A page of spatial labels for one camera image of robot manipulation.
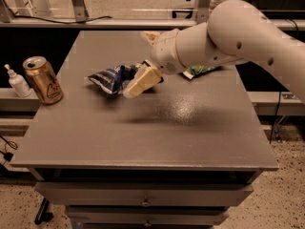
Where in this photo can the grey drawer cabinet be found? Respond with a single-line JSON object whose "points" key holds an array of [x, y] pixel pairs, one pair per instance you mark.
{"points": [[189, 132]]}

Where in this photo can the metal bracket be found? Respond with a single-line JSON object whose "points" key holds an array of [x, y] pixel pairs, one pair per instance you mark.
{"points": [[202, 10], [80, 11]]}

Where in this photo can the upper grey drawer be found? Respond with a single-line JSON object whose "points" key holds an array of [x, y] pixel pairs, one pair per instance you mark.
{"points": [[143, 194]]}

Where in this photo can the blue chip bag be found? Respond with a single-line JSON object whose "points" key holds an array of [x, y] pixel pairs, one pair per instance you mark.
{"points": [[113, 81]]}

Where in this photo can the white pump bottle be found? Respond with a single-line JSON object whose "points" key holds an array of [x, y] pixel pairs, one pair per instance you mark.
{"points": [[18, 82]]}

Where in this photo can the grey drawer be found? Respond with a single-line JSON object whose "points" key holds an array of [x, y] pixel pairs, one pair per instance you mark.
{"points": [[143, 194], [144, 216]]}

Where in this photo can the metal bracket right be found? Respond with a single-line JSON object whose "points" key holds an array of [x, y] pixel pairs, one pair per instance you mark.
{"points": [[202, 10]]}

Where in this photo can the orange soda can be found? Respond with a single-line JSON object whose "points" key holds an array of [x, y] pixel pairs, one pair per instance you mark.
{"points": [[43, 80]]}

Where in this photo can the metal bracket left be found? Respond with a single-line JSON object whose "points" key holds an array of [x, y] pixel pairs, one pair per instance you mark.
{"points": [[80, 11]]}

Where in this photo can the green chip bag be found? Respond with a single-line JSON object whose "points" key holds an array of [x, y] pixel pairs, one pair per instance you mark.
{"points": [[194, 71]]}

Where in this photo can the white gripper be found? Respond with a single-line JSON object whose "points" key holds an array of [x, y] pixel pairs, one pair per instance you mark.
{"points": [[165, 52]]}

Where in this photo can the lower grey drawer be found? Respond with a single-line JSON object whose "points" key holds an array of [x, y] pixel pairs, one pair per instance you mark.
{"points": [[144, 216]]}

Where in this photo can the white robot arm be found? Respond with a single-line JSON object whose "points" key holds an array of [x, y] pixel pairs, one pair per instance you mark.
{"points": [[235, 30]]}

